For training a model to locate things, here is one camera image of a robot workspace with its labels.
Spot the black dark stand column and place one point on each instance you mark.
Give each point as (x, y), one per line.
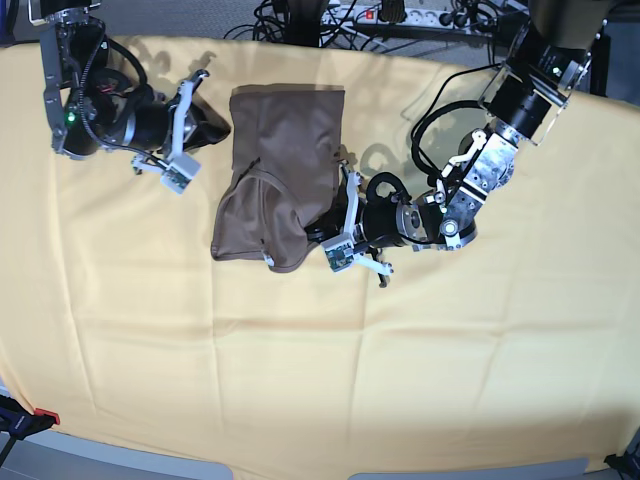
(303, 26)

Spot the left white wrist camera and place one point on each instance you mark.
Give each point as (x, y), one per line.
(339, 251)

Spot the white power strip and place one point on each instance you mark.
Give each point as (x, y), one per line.
(372, 15)

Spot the brown T-shirt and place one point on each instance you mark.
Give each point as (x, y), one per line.
(285, 172)

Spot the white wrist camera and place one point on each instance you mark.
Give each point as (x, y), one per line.
(176, 174)
(339, 251)

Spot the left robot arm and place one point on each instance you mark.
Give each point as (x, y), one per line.
(547, 59)

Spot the red and blue clamp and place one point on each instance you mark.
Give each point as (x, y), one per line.
(20, 423)

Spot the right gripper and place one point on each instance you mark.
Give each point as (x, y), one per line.
(164, 128)

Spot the black clamp right corner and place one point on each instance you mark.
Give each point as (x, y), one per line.
(627, 466)

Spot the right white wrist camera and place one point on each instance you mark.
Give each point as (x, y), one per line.
(176, 174)

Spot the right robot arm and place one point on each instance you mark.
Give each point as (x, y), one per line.
(98, 96)

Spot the yellow table cloth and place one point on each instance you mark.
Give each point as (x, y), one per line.
(521, 348)

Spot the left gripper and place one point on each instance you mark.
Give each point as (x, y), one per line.
(379, 215)

